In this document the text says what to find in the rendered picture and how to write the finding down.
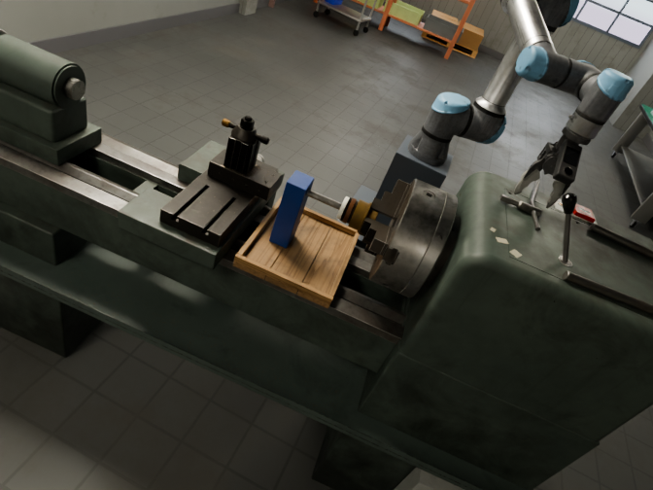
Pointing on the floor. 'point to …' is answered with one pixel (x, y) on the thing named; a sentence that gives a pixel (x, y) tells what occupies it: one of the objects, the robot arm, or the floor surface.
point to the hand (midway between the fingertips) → (532, 199)
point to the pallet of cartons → (470, 39)
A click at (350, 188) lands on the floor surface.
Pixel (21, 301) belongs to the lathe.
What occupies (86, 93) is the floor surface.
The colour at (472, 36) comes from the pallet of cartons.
